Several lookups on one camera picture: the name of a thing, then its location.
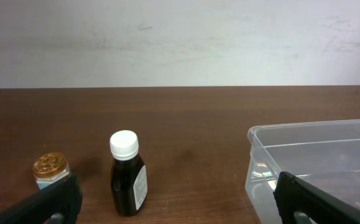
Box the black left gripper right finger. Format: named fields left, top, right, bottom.
left=274, top=171, right=360, bottom=224

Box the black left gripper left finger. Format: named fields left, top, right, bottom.
left=0, top=175, right=83, bottom=224

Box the gold-lid small balm jar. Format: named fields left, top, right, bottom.
left=32, top=152, right=71, bottom=190

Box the dark brown syrup bottle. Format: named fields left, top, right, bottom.
left=109, top=130, right=148, bottom=217

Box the clear plastic container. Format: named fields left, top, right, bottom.
left=245, top=119, right=360, bottom=223

